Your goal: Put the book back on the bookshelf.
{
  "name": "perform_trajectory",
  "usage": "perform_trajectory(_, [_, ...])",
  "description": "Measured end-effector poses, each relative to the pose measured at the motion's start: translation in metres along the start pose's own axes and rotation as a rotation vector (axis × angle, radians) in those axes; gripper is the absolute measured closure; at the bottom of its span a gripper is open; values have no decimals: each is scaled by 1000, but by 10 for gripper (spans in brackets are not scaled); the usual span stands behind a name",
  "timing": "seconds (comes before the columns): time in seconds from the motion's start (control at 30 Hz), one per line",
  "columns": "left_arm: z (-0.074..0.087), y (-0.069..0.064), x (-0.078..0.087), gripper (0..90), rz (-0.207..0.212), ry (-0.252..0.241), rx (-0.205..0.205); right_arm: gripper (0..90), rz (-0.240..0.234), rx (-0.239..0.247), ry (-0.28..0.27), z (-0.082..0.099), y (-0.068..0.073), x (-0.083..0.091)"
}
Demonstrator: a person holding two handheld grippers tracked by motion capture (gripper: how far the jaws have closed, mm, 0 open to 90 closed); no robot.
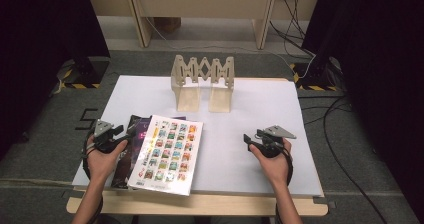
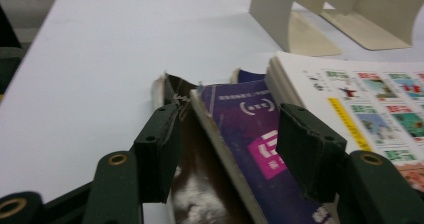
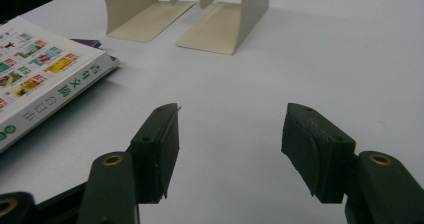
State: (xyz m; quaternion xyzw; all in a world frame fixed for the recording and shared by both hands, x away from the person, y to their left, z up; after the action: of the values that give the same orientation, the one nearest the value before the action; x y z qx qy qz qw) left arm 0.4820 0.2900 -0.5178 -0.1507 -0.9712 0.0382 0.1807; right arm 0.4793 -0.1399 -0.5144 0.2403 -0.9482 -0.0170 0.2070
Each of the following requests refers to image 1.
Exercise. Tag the white table sheet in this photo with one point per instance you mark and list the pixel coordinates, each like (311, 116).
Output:
(303, 170)

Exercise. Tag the person's right hand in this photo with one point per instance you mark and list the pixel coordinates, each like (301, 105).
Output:
(276, 170)

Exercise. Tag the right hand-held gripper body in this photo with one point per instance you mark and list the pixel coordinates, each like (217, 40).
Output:
(273, 145)

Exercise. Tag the wooden expandable book rack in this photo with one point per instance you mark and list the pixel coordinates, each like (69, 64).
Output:
(188, 97)

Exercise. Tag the wooden table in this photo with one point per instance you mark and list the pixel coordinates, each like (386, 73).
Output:
(200, 205)

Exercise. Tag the white magazine with picture grid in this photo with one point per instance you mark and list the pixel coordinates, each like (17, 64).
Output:
(166, 154)

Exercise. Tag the black curtain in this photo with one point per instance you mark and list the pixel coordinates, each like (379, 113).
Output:
(40, 50)
(376, 67)

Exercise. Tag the beige wooden desk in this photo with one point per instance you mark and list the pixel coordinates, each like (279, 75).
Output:
(200, 0)

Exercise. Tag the person's left hand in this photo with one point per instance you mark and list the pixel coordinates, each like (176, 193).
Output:
(103, 165)

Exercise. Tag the black stand base striped tape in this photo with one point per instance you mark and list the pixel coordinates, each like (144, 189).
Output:
(90, 70)
(316, 75)

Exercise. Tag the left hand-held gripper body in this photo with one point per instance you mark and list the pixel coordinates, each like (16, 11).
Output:
(101, 130)

